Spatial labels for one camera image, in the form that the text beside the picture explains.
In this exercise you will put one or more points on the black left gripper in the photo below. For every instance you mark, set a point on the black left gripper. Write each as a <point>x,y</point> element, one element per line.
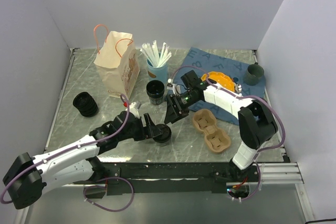
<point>149,124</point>

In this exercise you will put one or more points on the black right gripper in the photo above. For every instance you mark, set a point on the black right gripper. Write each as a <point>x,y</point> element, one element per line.
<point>171,115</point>

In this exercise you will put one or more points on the stack of black lids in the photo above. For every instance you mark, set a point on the stack of black lids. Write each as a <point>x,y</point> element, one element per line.
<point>85,104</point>

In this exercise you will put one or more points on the black takeout coffee cup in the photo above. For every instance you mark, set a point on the black takeout coffee cup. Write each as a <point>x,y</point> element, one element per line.
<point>163,141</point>

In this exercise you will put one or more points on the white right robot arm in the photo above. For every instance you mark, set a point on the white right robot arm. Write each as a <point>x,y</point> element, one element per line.
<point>257,121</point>

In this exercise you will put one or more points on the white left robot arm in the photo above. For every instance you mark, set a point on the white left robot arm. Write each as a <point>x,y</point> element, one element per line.
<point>30,177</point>

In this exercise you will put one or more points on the brown paper takeout bag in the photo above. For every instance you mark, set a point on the brown paper takeout bag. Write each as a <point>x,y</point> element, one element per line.
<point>117,62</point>

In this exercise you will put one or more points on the blue straw holder cup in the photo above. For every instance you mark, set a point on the blue straw holder cup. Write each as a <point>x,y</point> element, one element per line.
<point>160,73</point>

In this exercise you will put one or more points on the brown cardboard cup carrier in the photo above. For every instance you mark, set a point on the brown cardboard cup carrier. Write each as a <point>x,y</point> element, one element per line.
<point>216,139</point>

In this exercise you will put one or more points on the blue alphabet placemat cloth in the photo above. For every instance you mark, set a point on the blue alphabet placemat cloth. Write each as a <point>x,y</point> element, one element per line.
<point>232,63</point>

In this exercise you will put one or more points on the orange dotted plate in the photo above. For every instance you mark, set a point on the orange dotted plate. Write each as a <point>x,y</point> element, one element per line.
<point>224,80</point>

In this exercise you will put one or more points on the wrapped white straws bundle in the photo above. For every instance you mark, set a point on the wrapped white straws bundle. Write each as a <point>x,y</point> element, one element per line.
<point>156,57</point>

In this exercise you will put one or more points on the silver spoon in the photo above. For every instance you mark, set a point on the silver spoon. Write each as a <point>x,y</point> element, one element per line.
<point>238,88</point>

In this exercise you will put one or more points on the dark green mug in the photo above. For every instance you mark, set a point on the dark green mug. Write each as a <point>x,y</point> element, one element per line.
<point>253,74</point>

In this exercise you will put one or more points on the aluminium frame rail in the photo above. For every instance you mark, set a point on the aluminium frame rail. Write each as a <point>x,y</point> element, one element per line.
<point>273,173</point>

